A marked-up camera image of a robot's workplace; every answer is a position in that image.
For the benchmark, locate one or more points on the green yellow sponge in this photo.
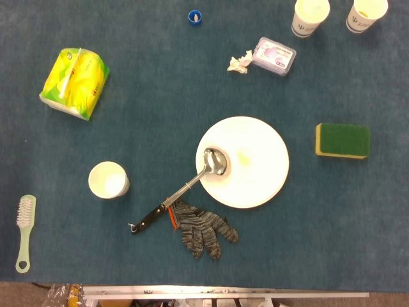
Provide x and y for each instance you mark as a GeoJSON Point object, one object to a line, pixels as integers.
{"type": "Point", "coordinates": [343, 140]}

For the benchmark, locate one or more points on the clear plastic bag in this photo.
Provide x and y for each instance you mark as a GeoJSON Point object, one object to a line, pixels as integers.
{"type": "Point", "coordinates": [64, 294]}

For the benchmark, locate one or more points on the white paper cup blue logo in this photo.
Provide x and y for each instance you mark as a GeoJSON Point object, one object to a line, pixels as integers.
{"type": "Point", "coordinates": [358, 25]}
{"type": "Point", "coordinates": [303, 29]}
{"type": "Point", "coordinates": [108, 179]}

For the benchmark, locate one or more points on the crumpled white tissue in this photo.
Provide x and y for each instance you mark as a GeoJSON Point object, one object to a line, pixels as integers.
{"type": "Point", "coordinates": [238, 64]}

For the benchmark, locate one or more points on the light green scrubbing brush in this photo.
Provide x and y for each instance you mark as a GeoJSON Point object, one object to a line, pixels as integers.
{"type": "Point", "coordinates": [25, 224]}

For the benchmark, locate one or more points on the aluminium frame rail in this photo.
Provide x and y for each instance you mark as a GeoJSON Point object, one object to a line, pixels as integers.
{"type": "Point", "coordinates": [223, 291]}

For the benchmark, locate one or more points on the white round plate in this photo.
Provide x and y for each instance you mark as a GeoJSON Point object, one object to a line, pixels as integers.
{"type": "Point", "coordinates": [255, 179]}

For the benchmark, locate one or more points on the clear purple plastic box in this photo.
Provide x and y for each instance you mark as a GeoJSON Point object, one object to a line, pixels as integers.
{"type": "Point", "coordinates": [274, 56]}

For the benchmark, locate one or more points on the yellow green tissue pack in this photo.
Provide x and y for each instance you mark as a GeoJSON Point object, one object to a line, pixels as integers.
{"type": "Point", "coordinates": [76, 83]}

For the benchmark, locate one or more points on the blue bottle cap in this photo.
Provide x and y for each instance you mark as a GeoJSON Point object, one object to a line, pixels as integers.
{"type": "Point", "coordinates": [194, 17]}

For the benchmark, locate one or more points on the grey knitted work glove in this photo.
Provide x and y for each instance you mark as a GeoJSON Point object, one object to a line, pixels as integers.
{"type": "Point", "coordinates": [198, 227]}

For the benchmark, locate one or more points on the teal table cloth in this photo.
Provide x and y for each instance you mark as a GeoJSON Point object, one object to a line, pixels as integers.
{"type": "Point", "coordinates": [159, 96]}

